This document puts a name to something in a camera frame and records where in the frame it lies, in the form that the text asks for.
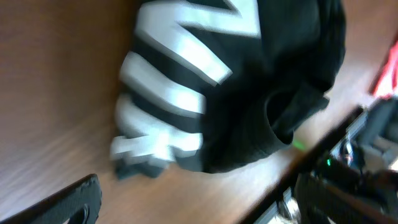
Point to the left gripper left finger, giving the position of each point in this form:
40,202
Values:
78,203

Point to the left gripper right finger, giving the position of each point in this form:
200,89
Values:
314,195

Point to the dark green t-shirt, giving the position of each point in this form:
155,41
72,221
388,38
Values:
213,86

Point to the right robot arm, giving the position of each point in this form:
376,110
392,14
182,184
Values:
368,149

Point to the red t-shirt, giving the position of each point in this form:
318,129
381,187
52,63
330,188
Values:
385,85

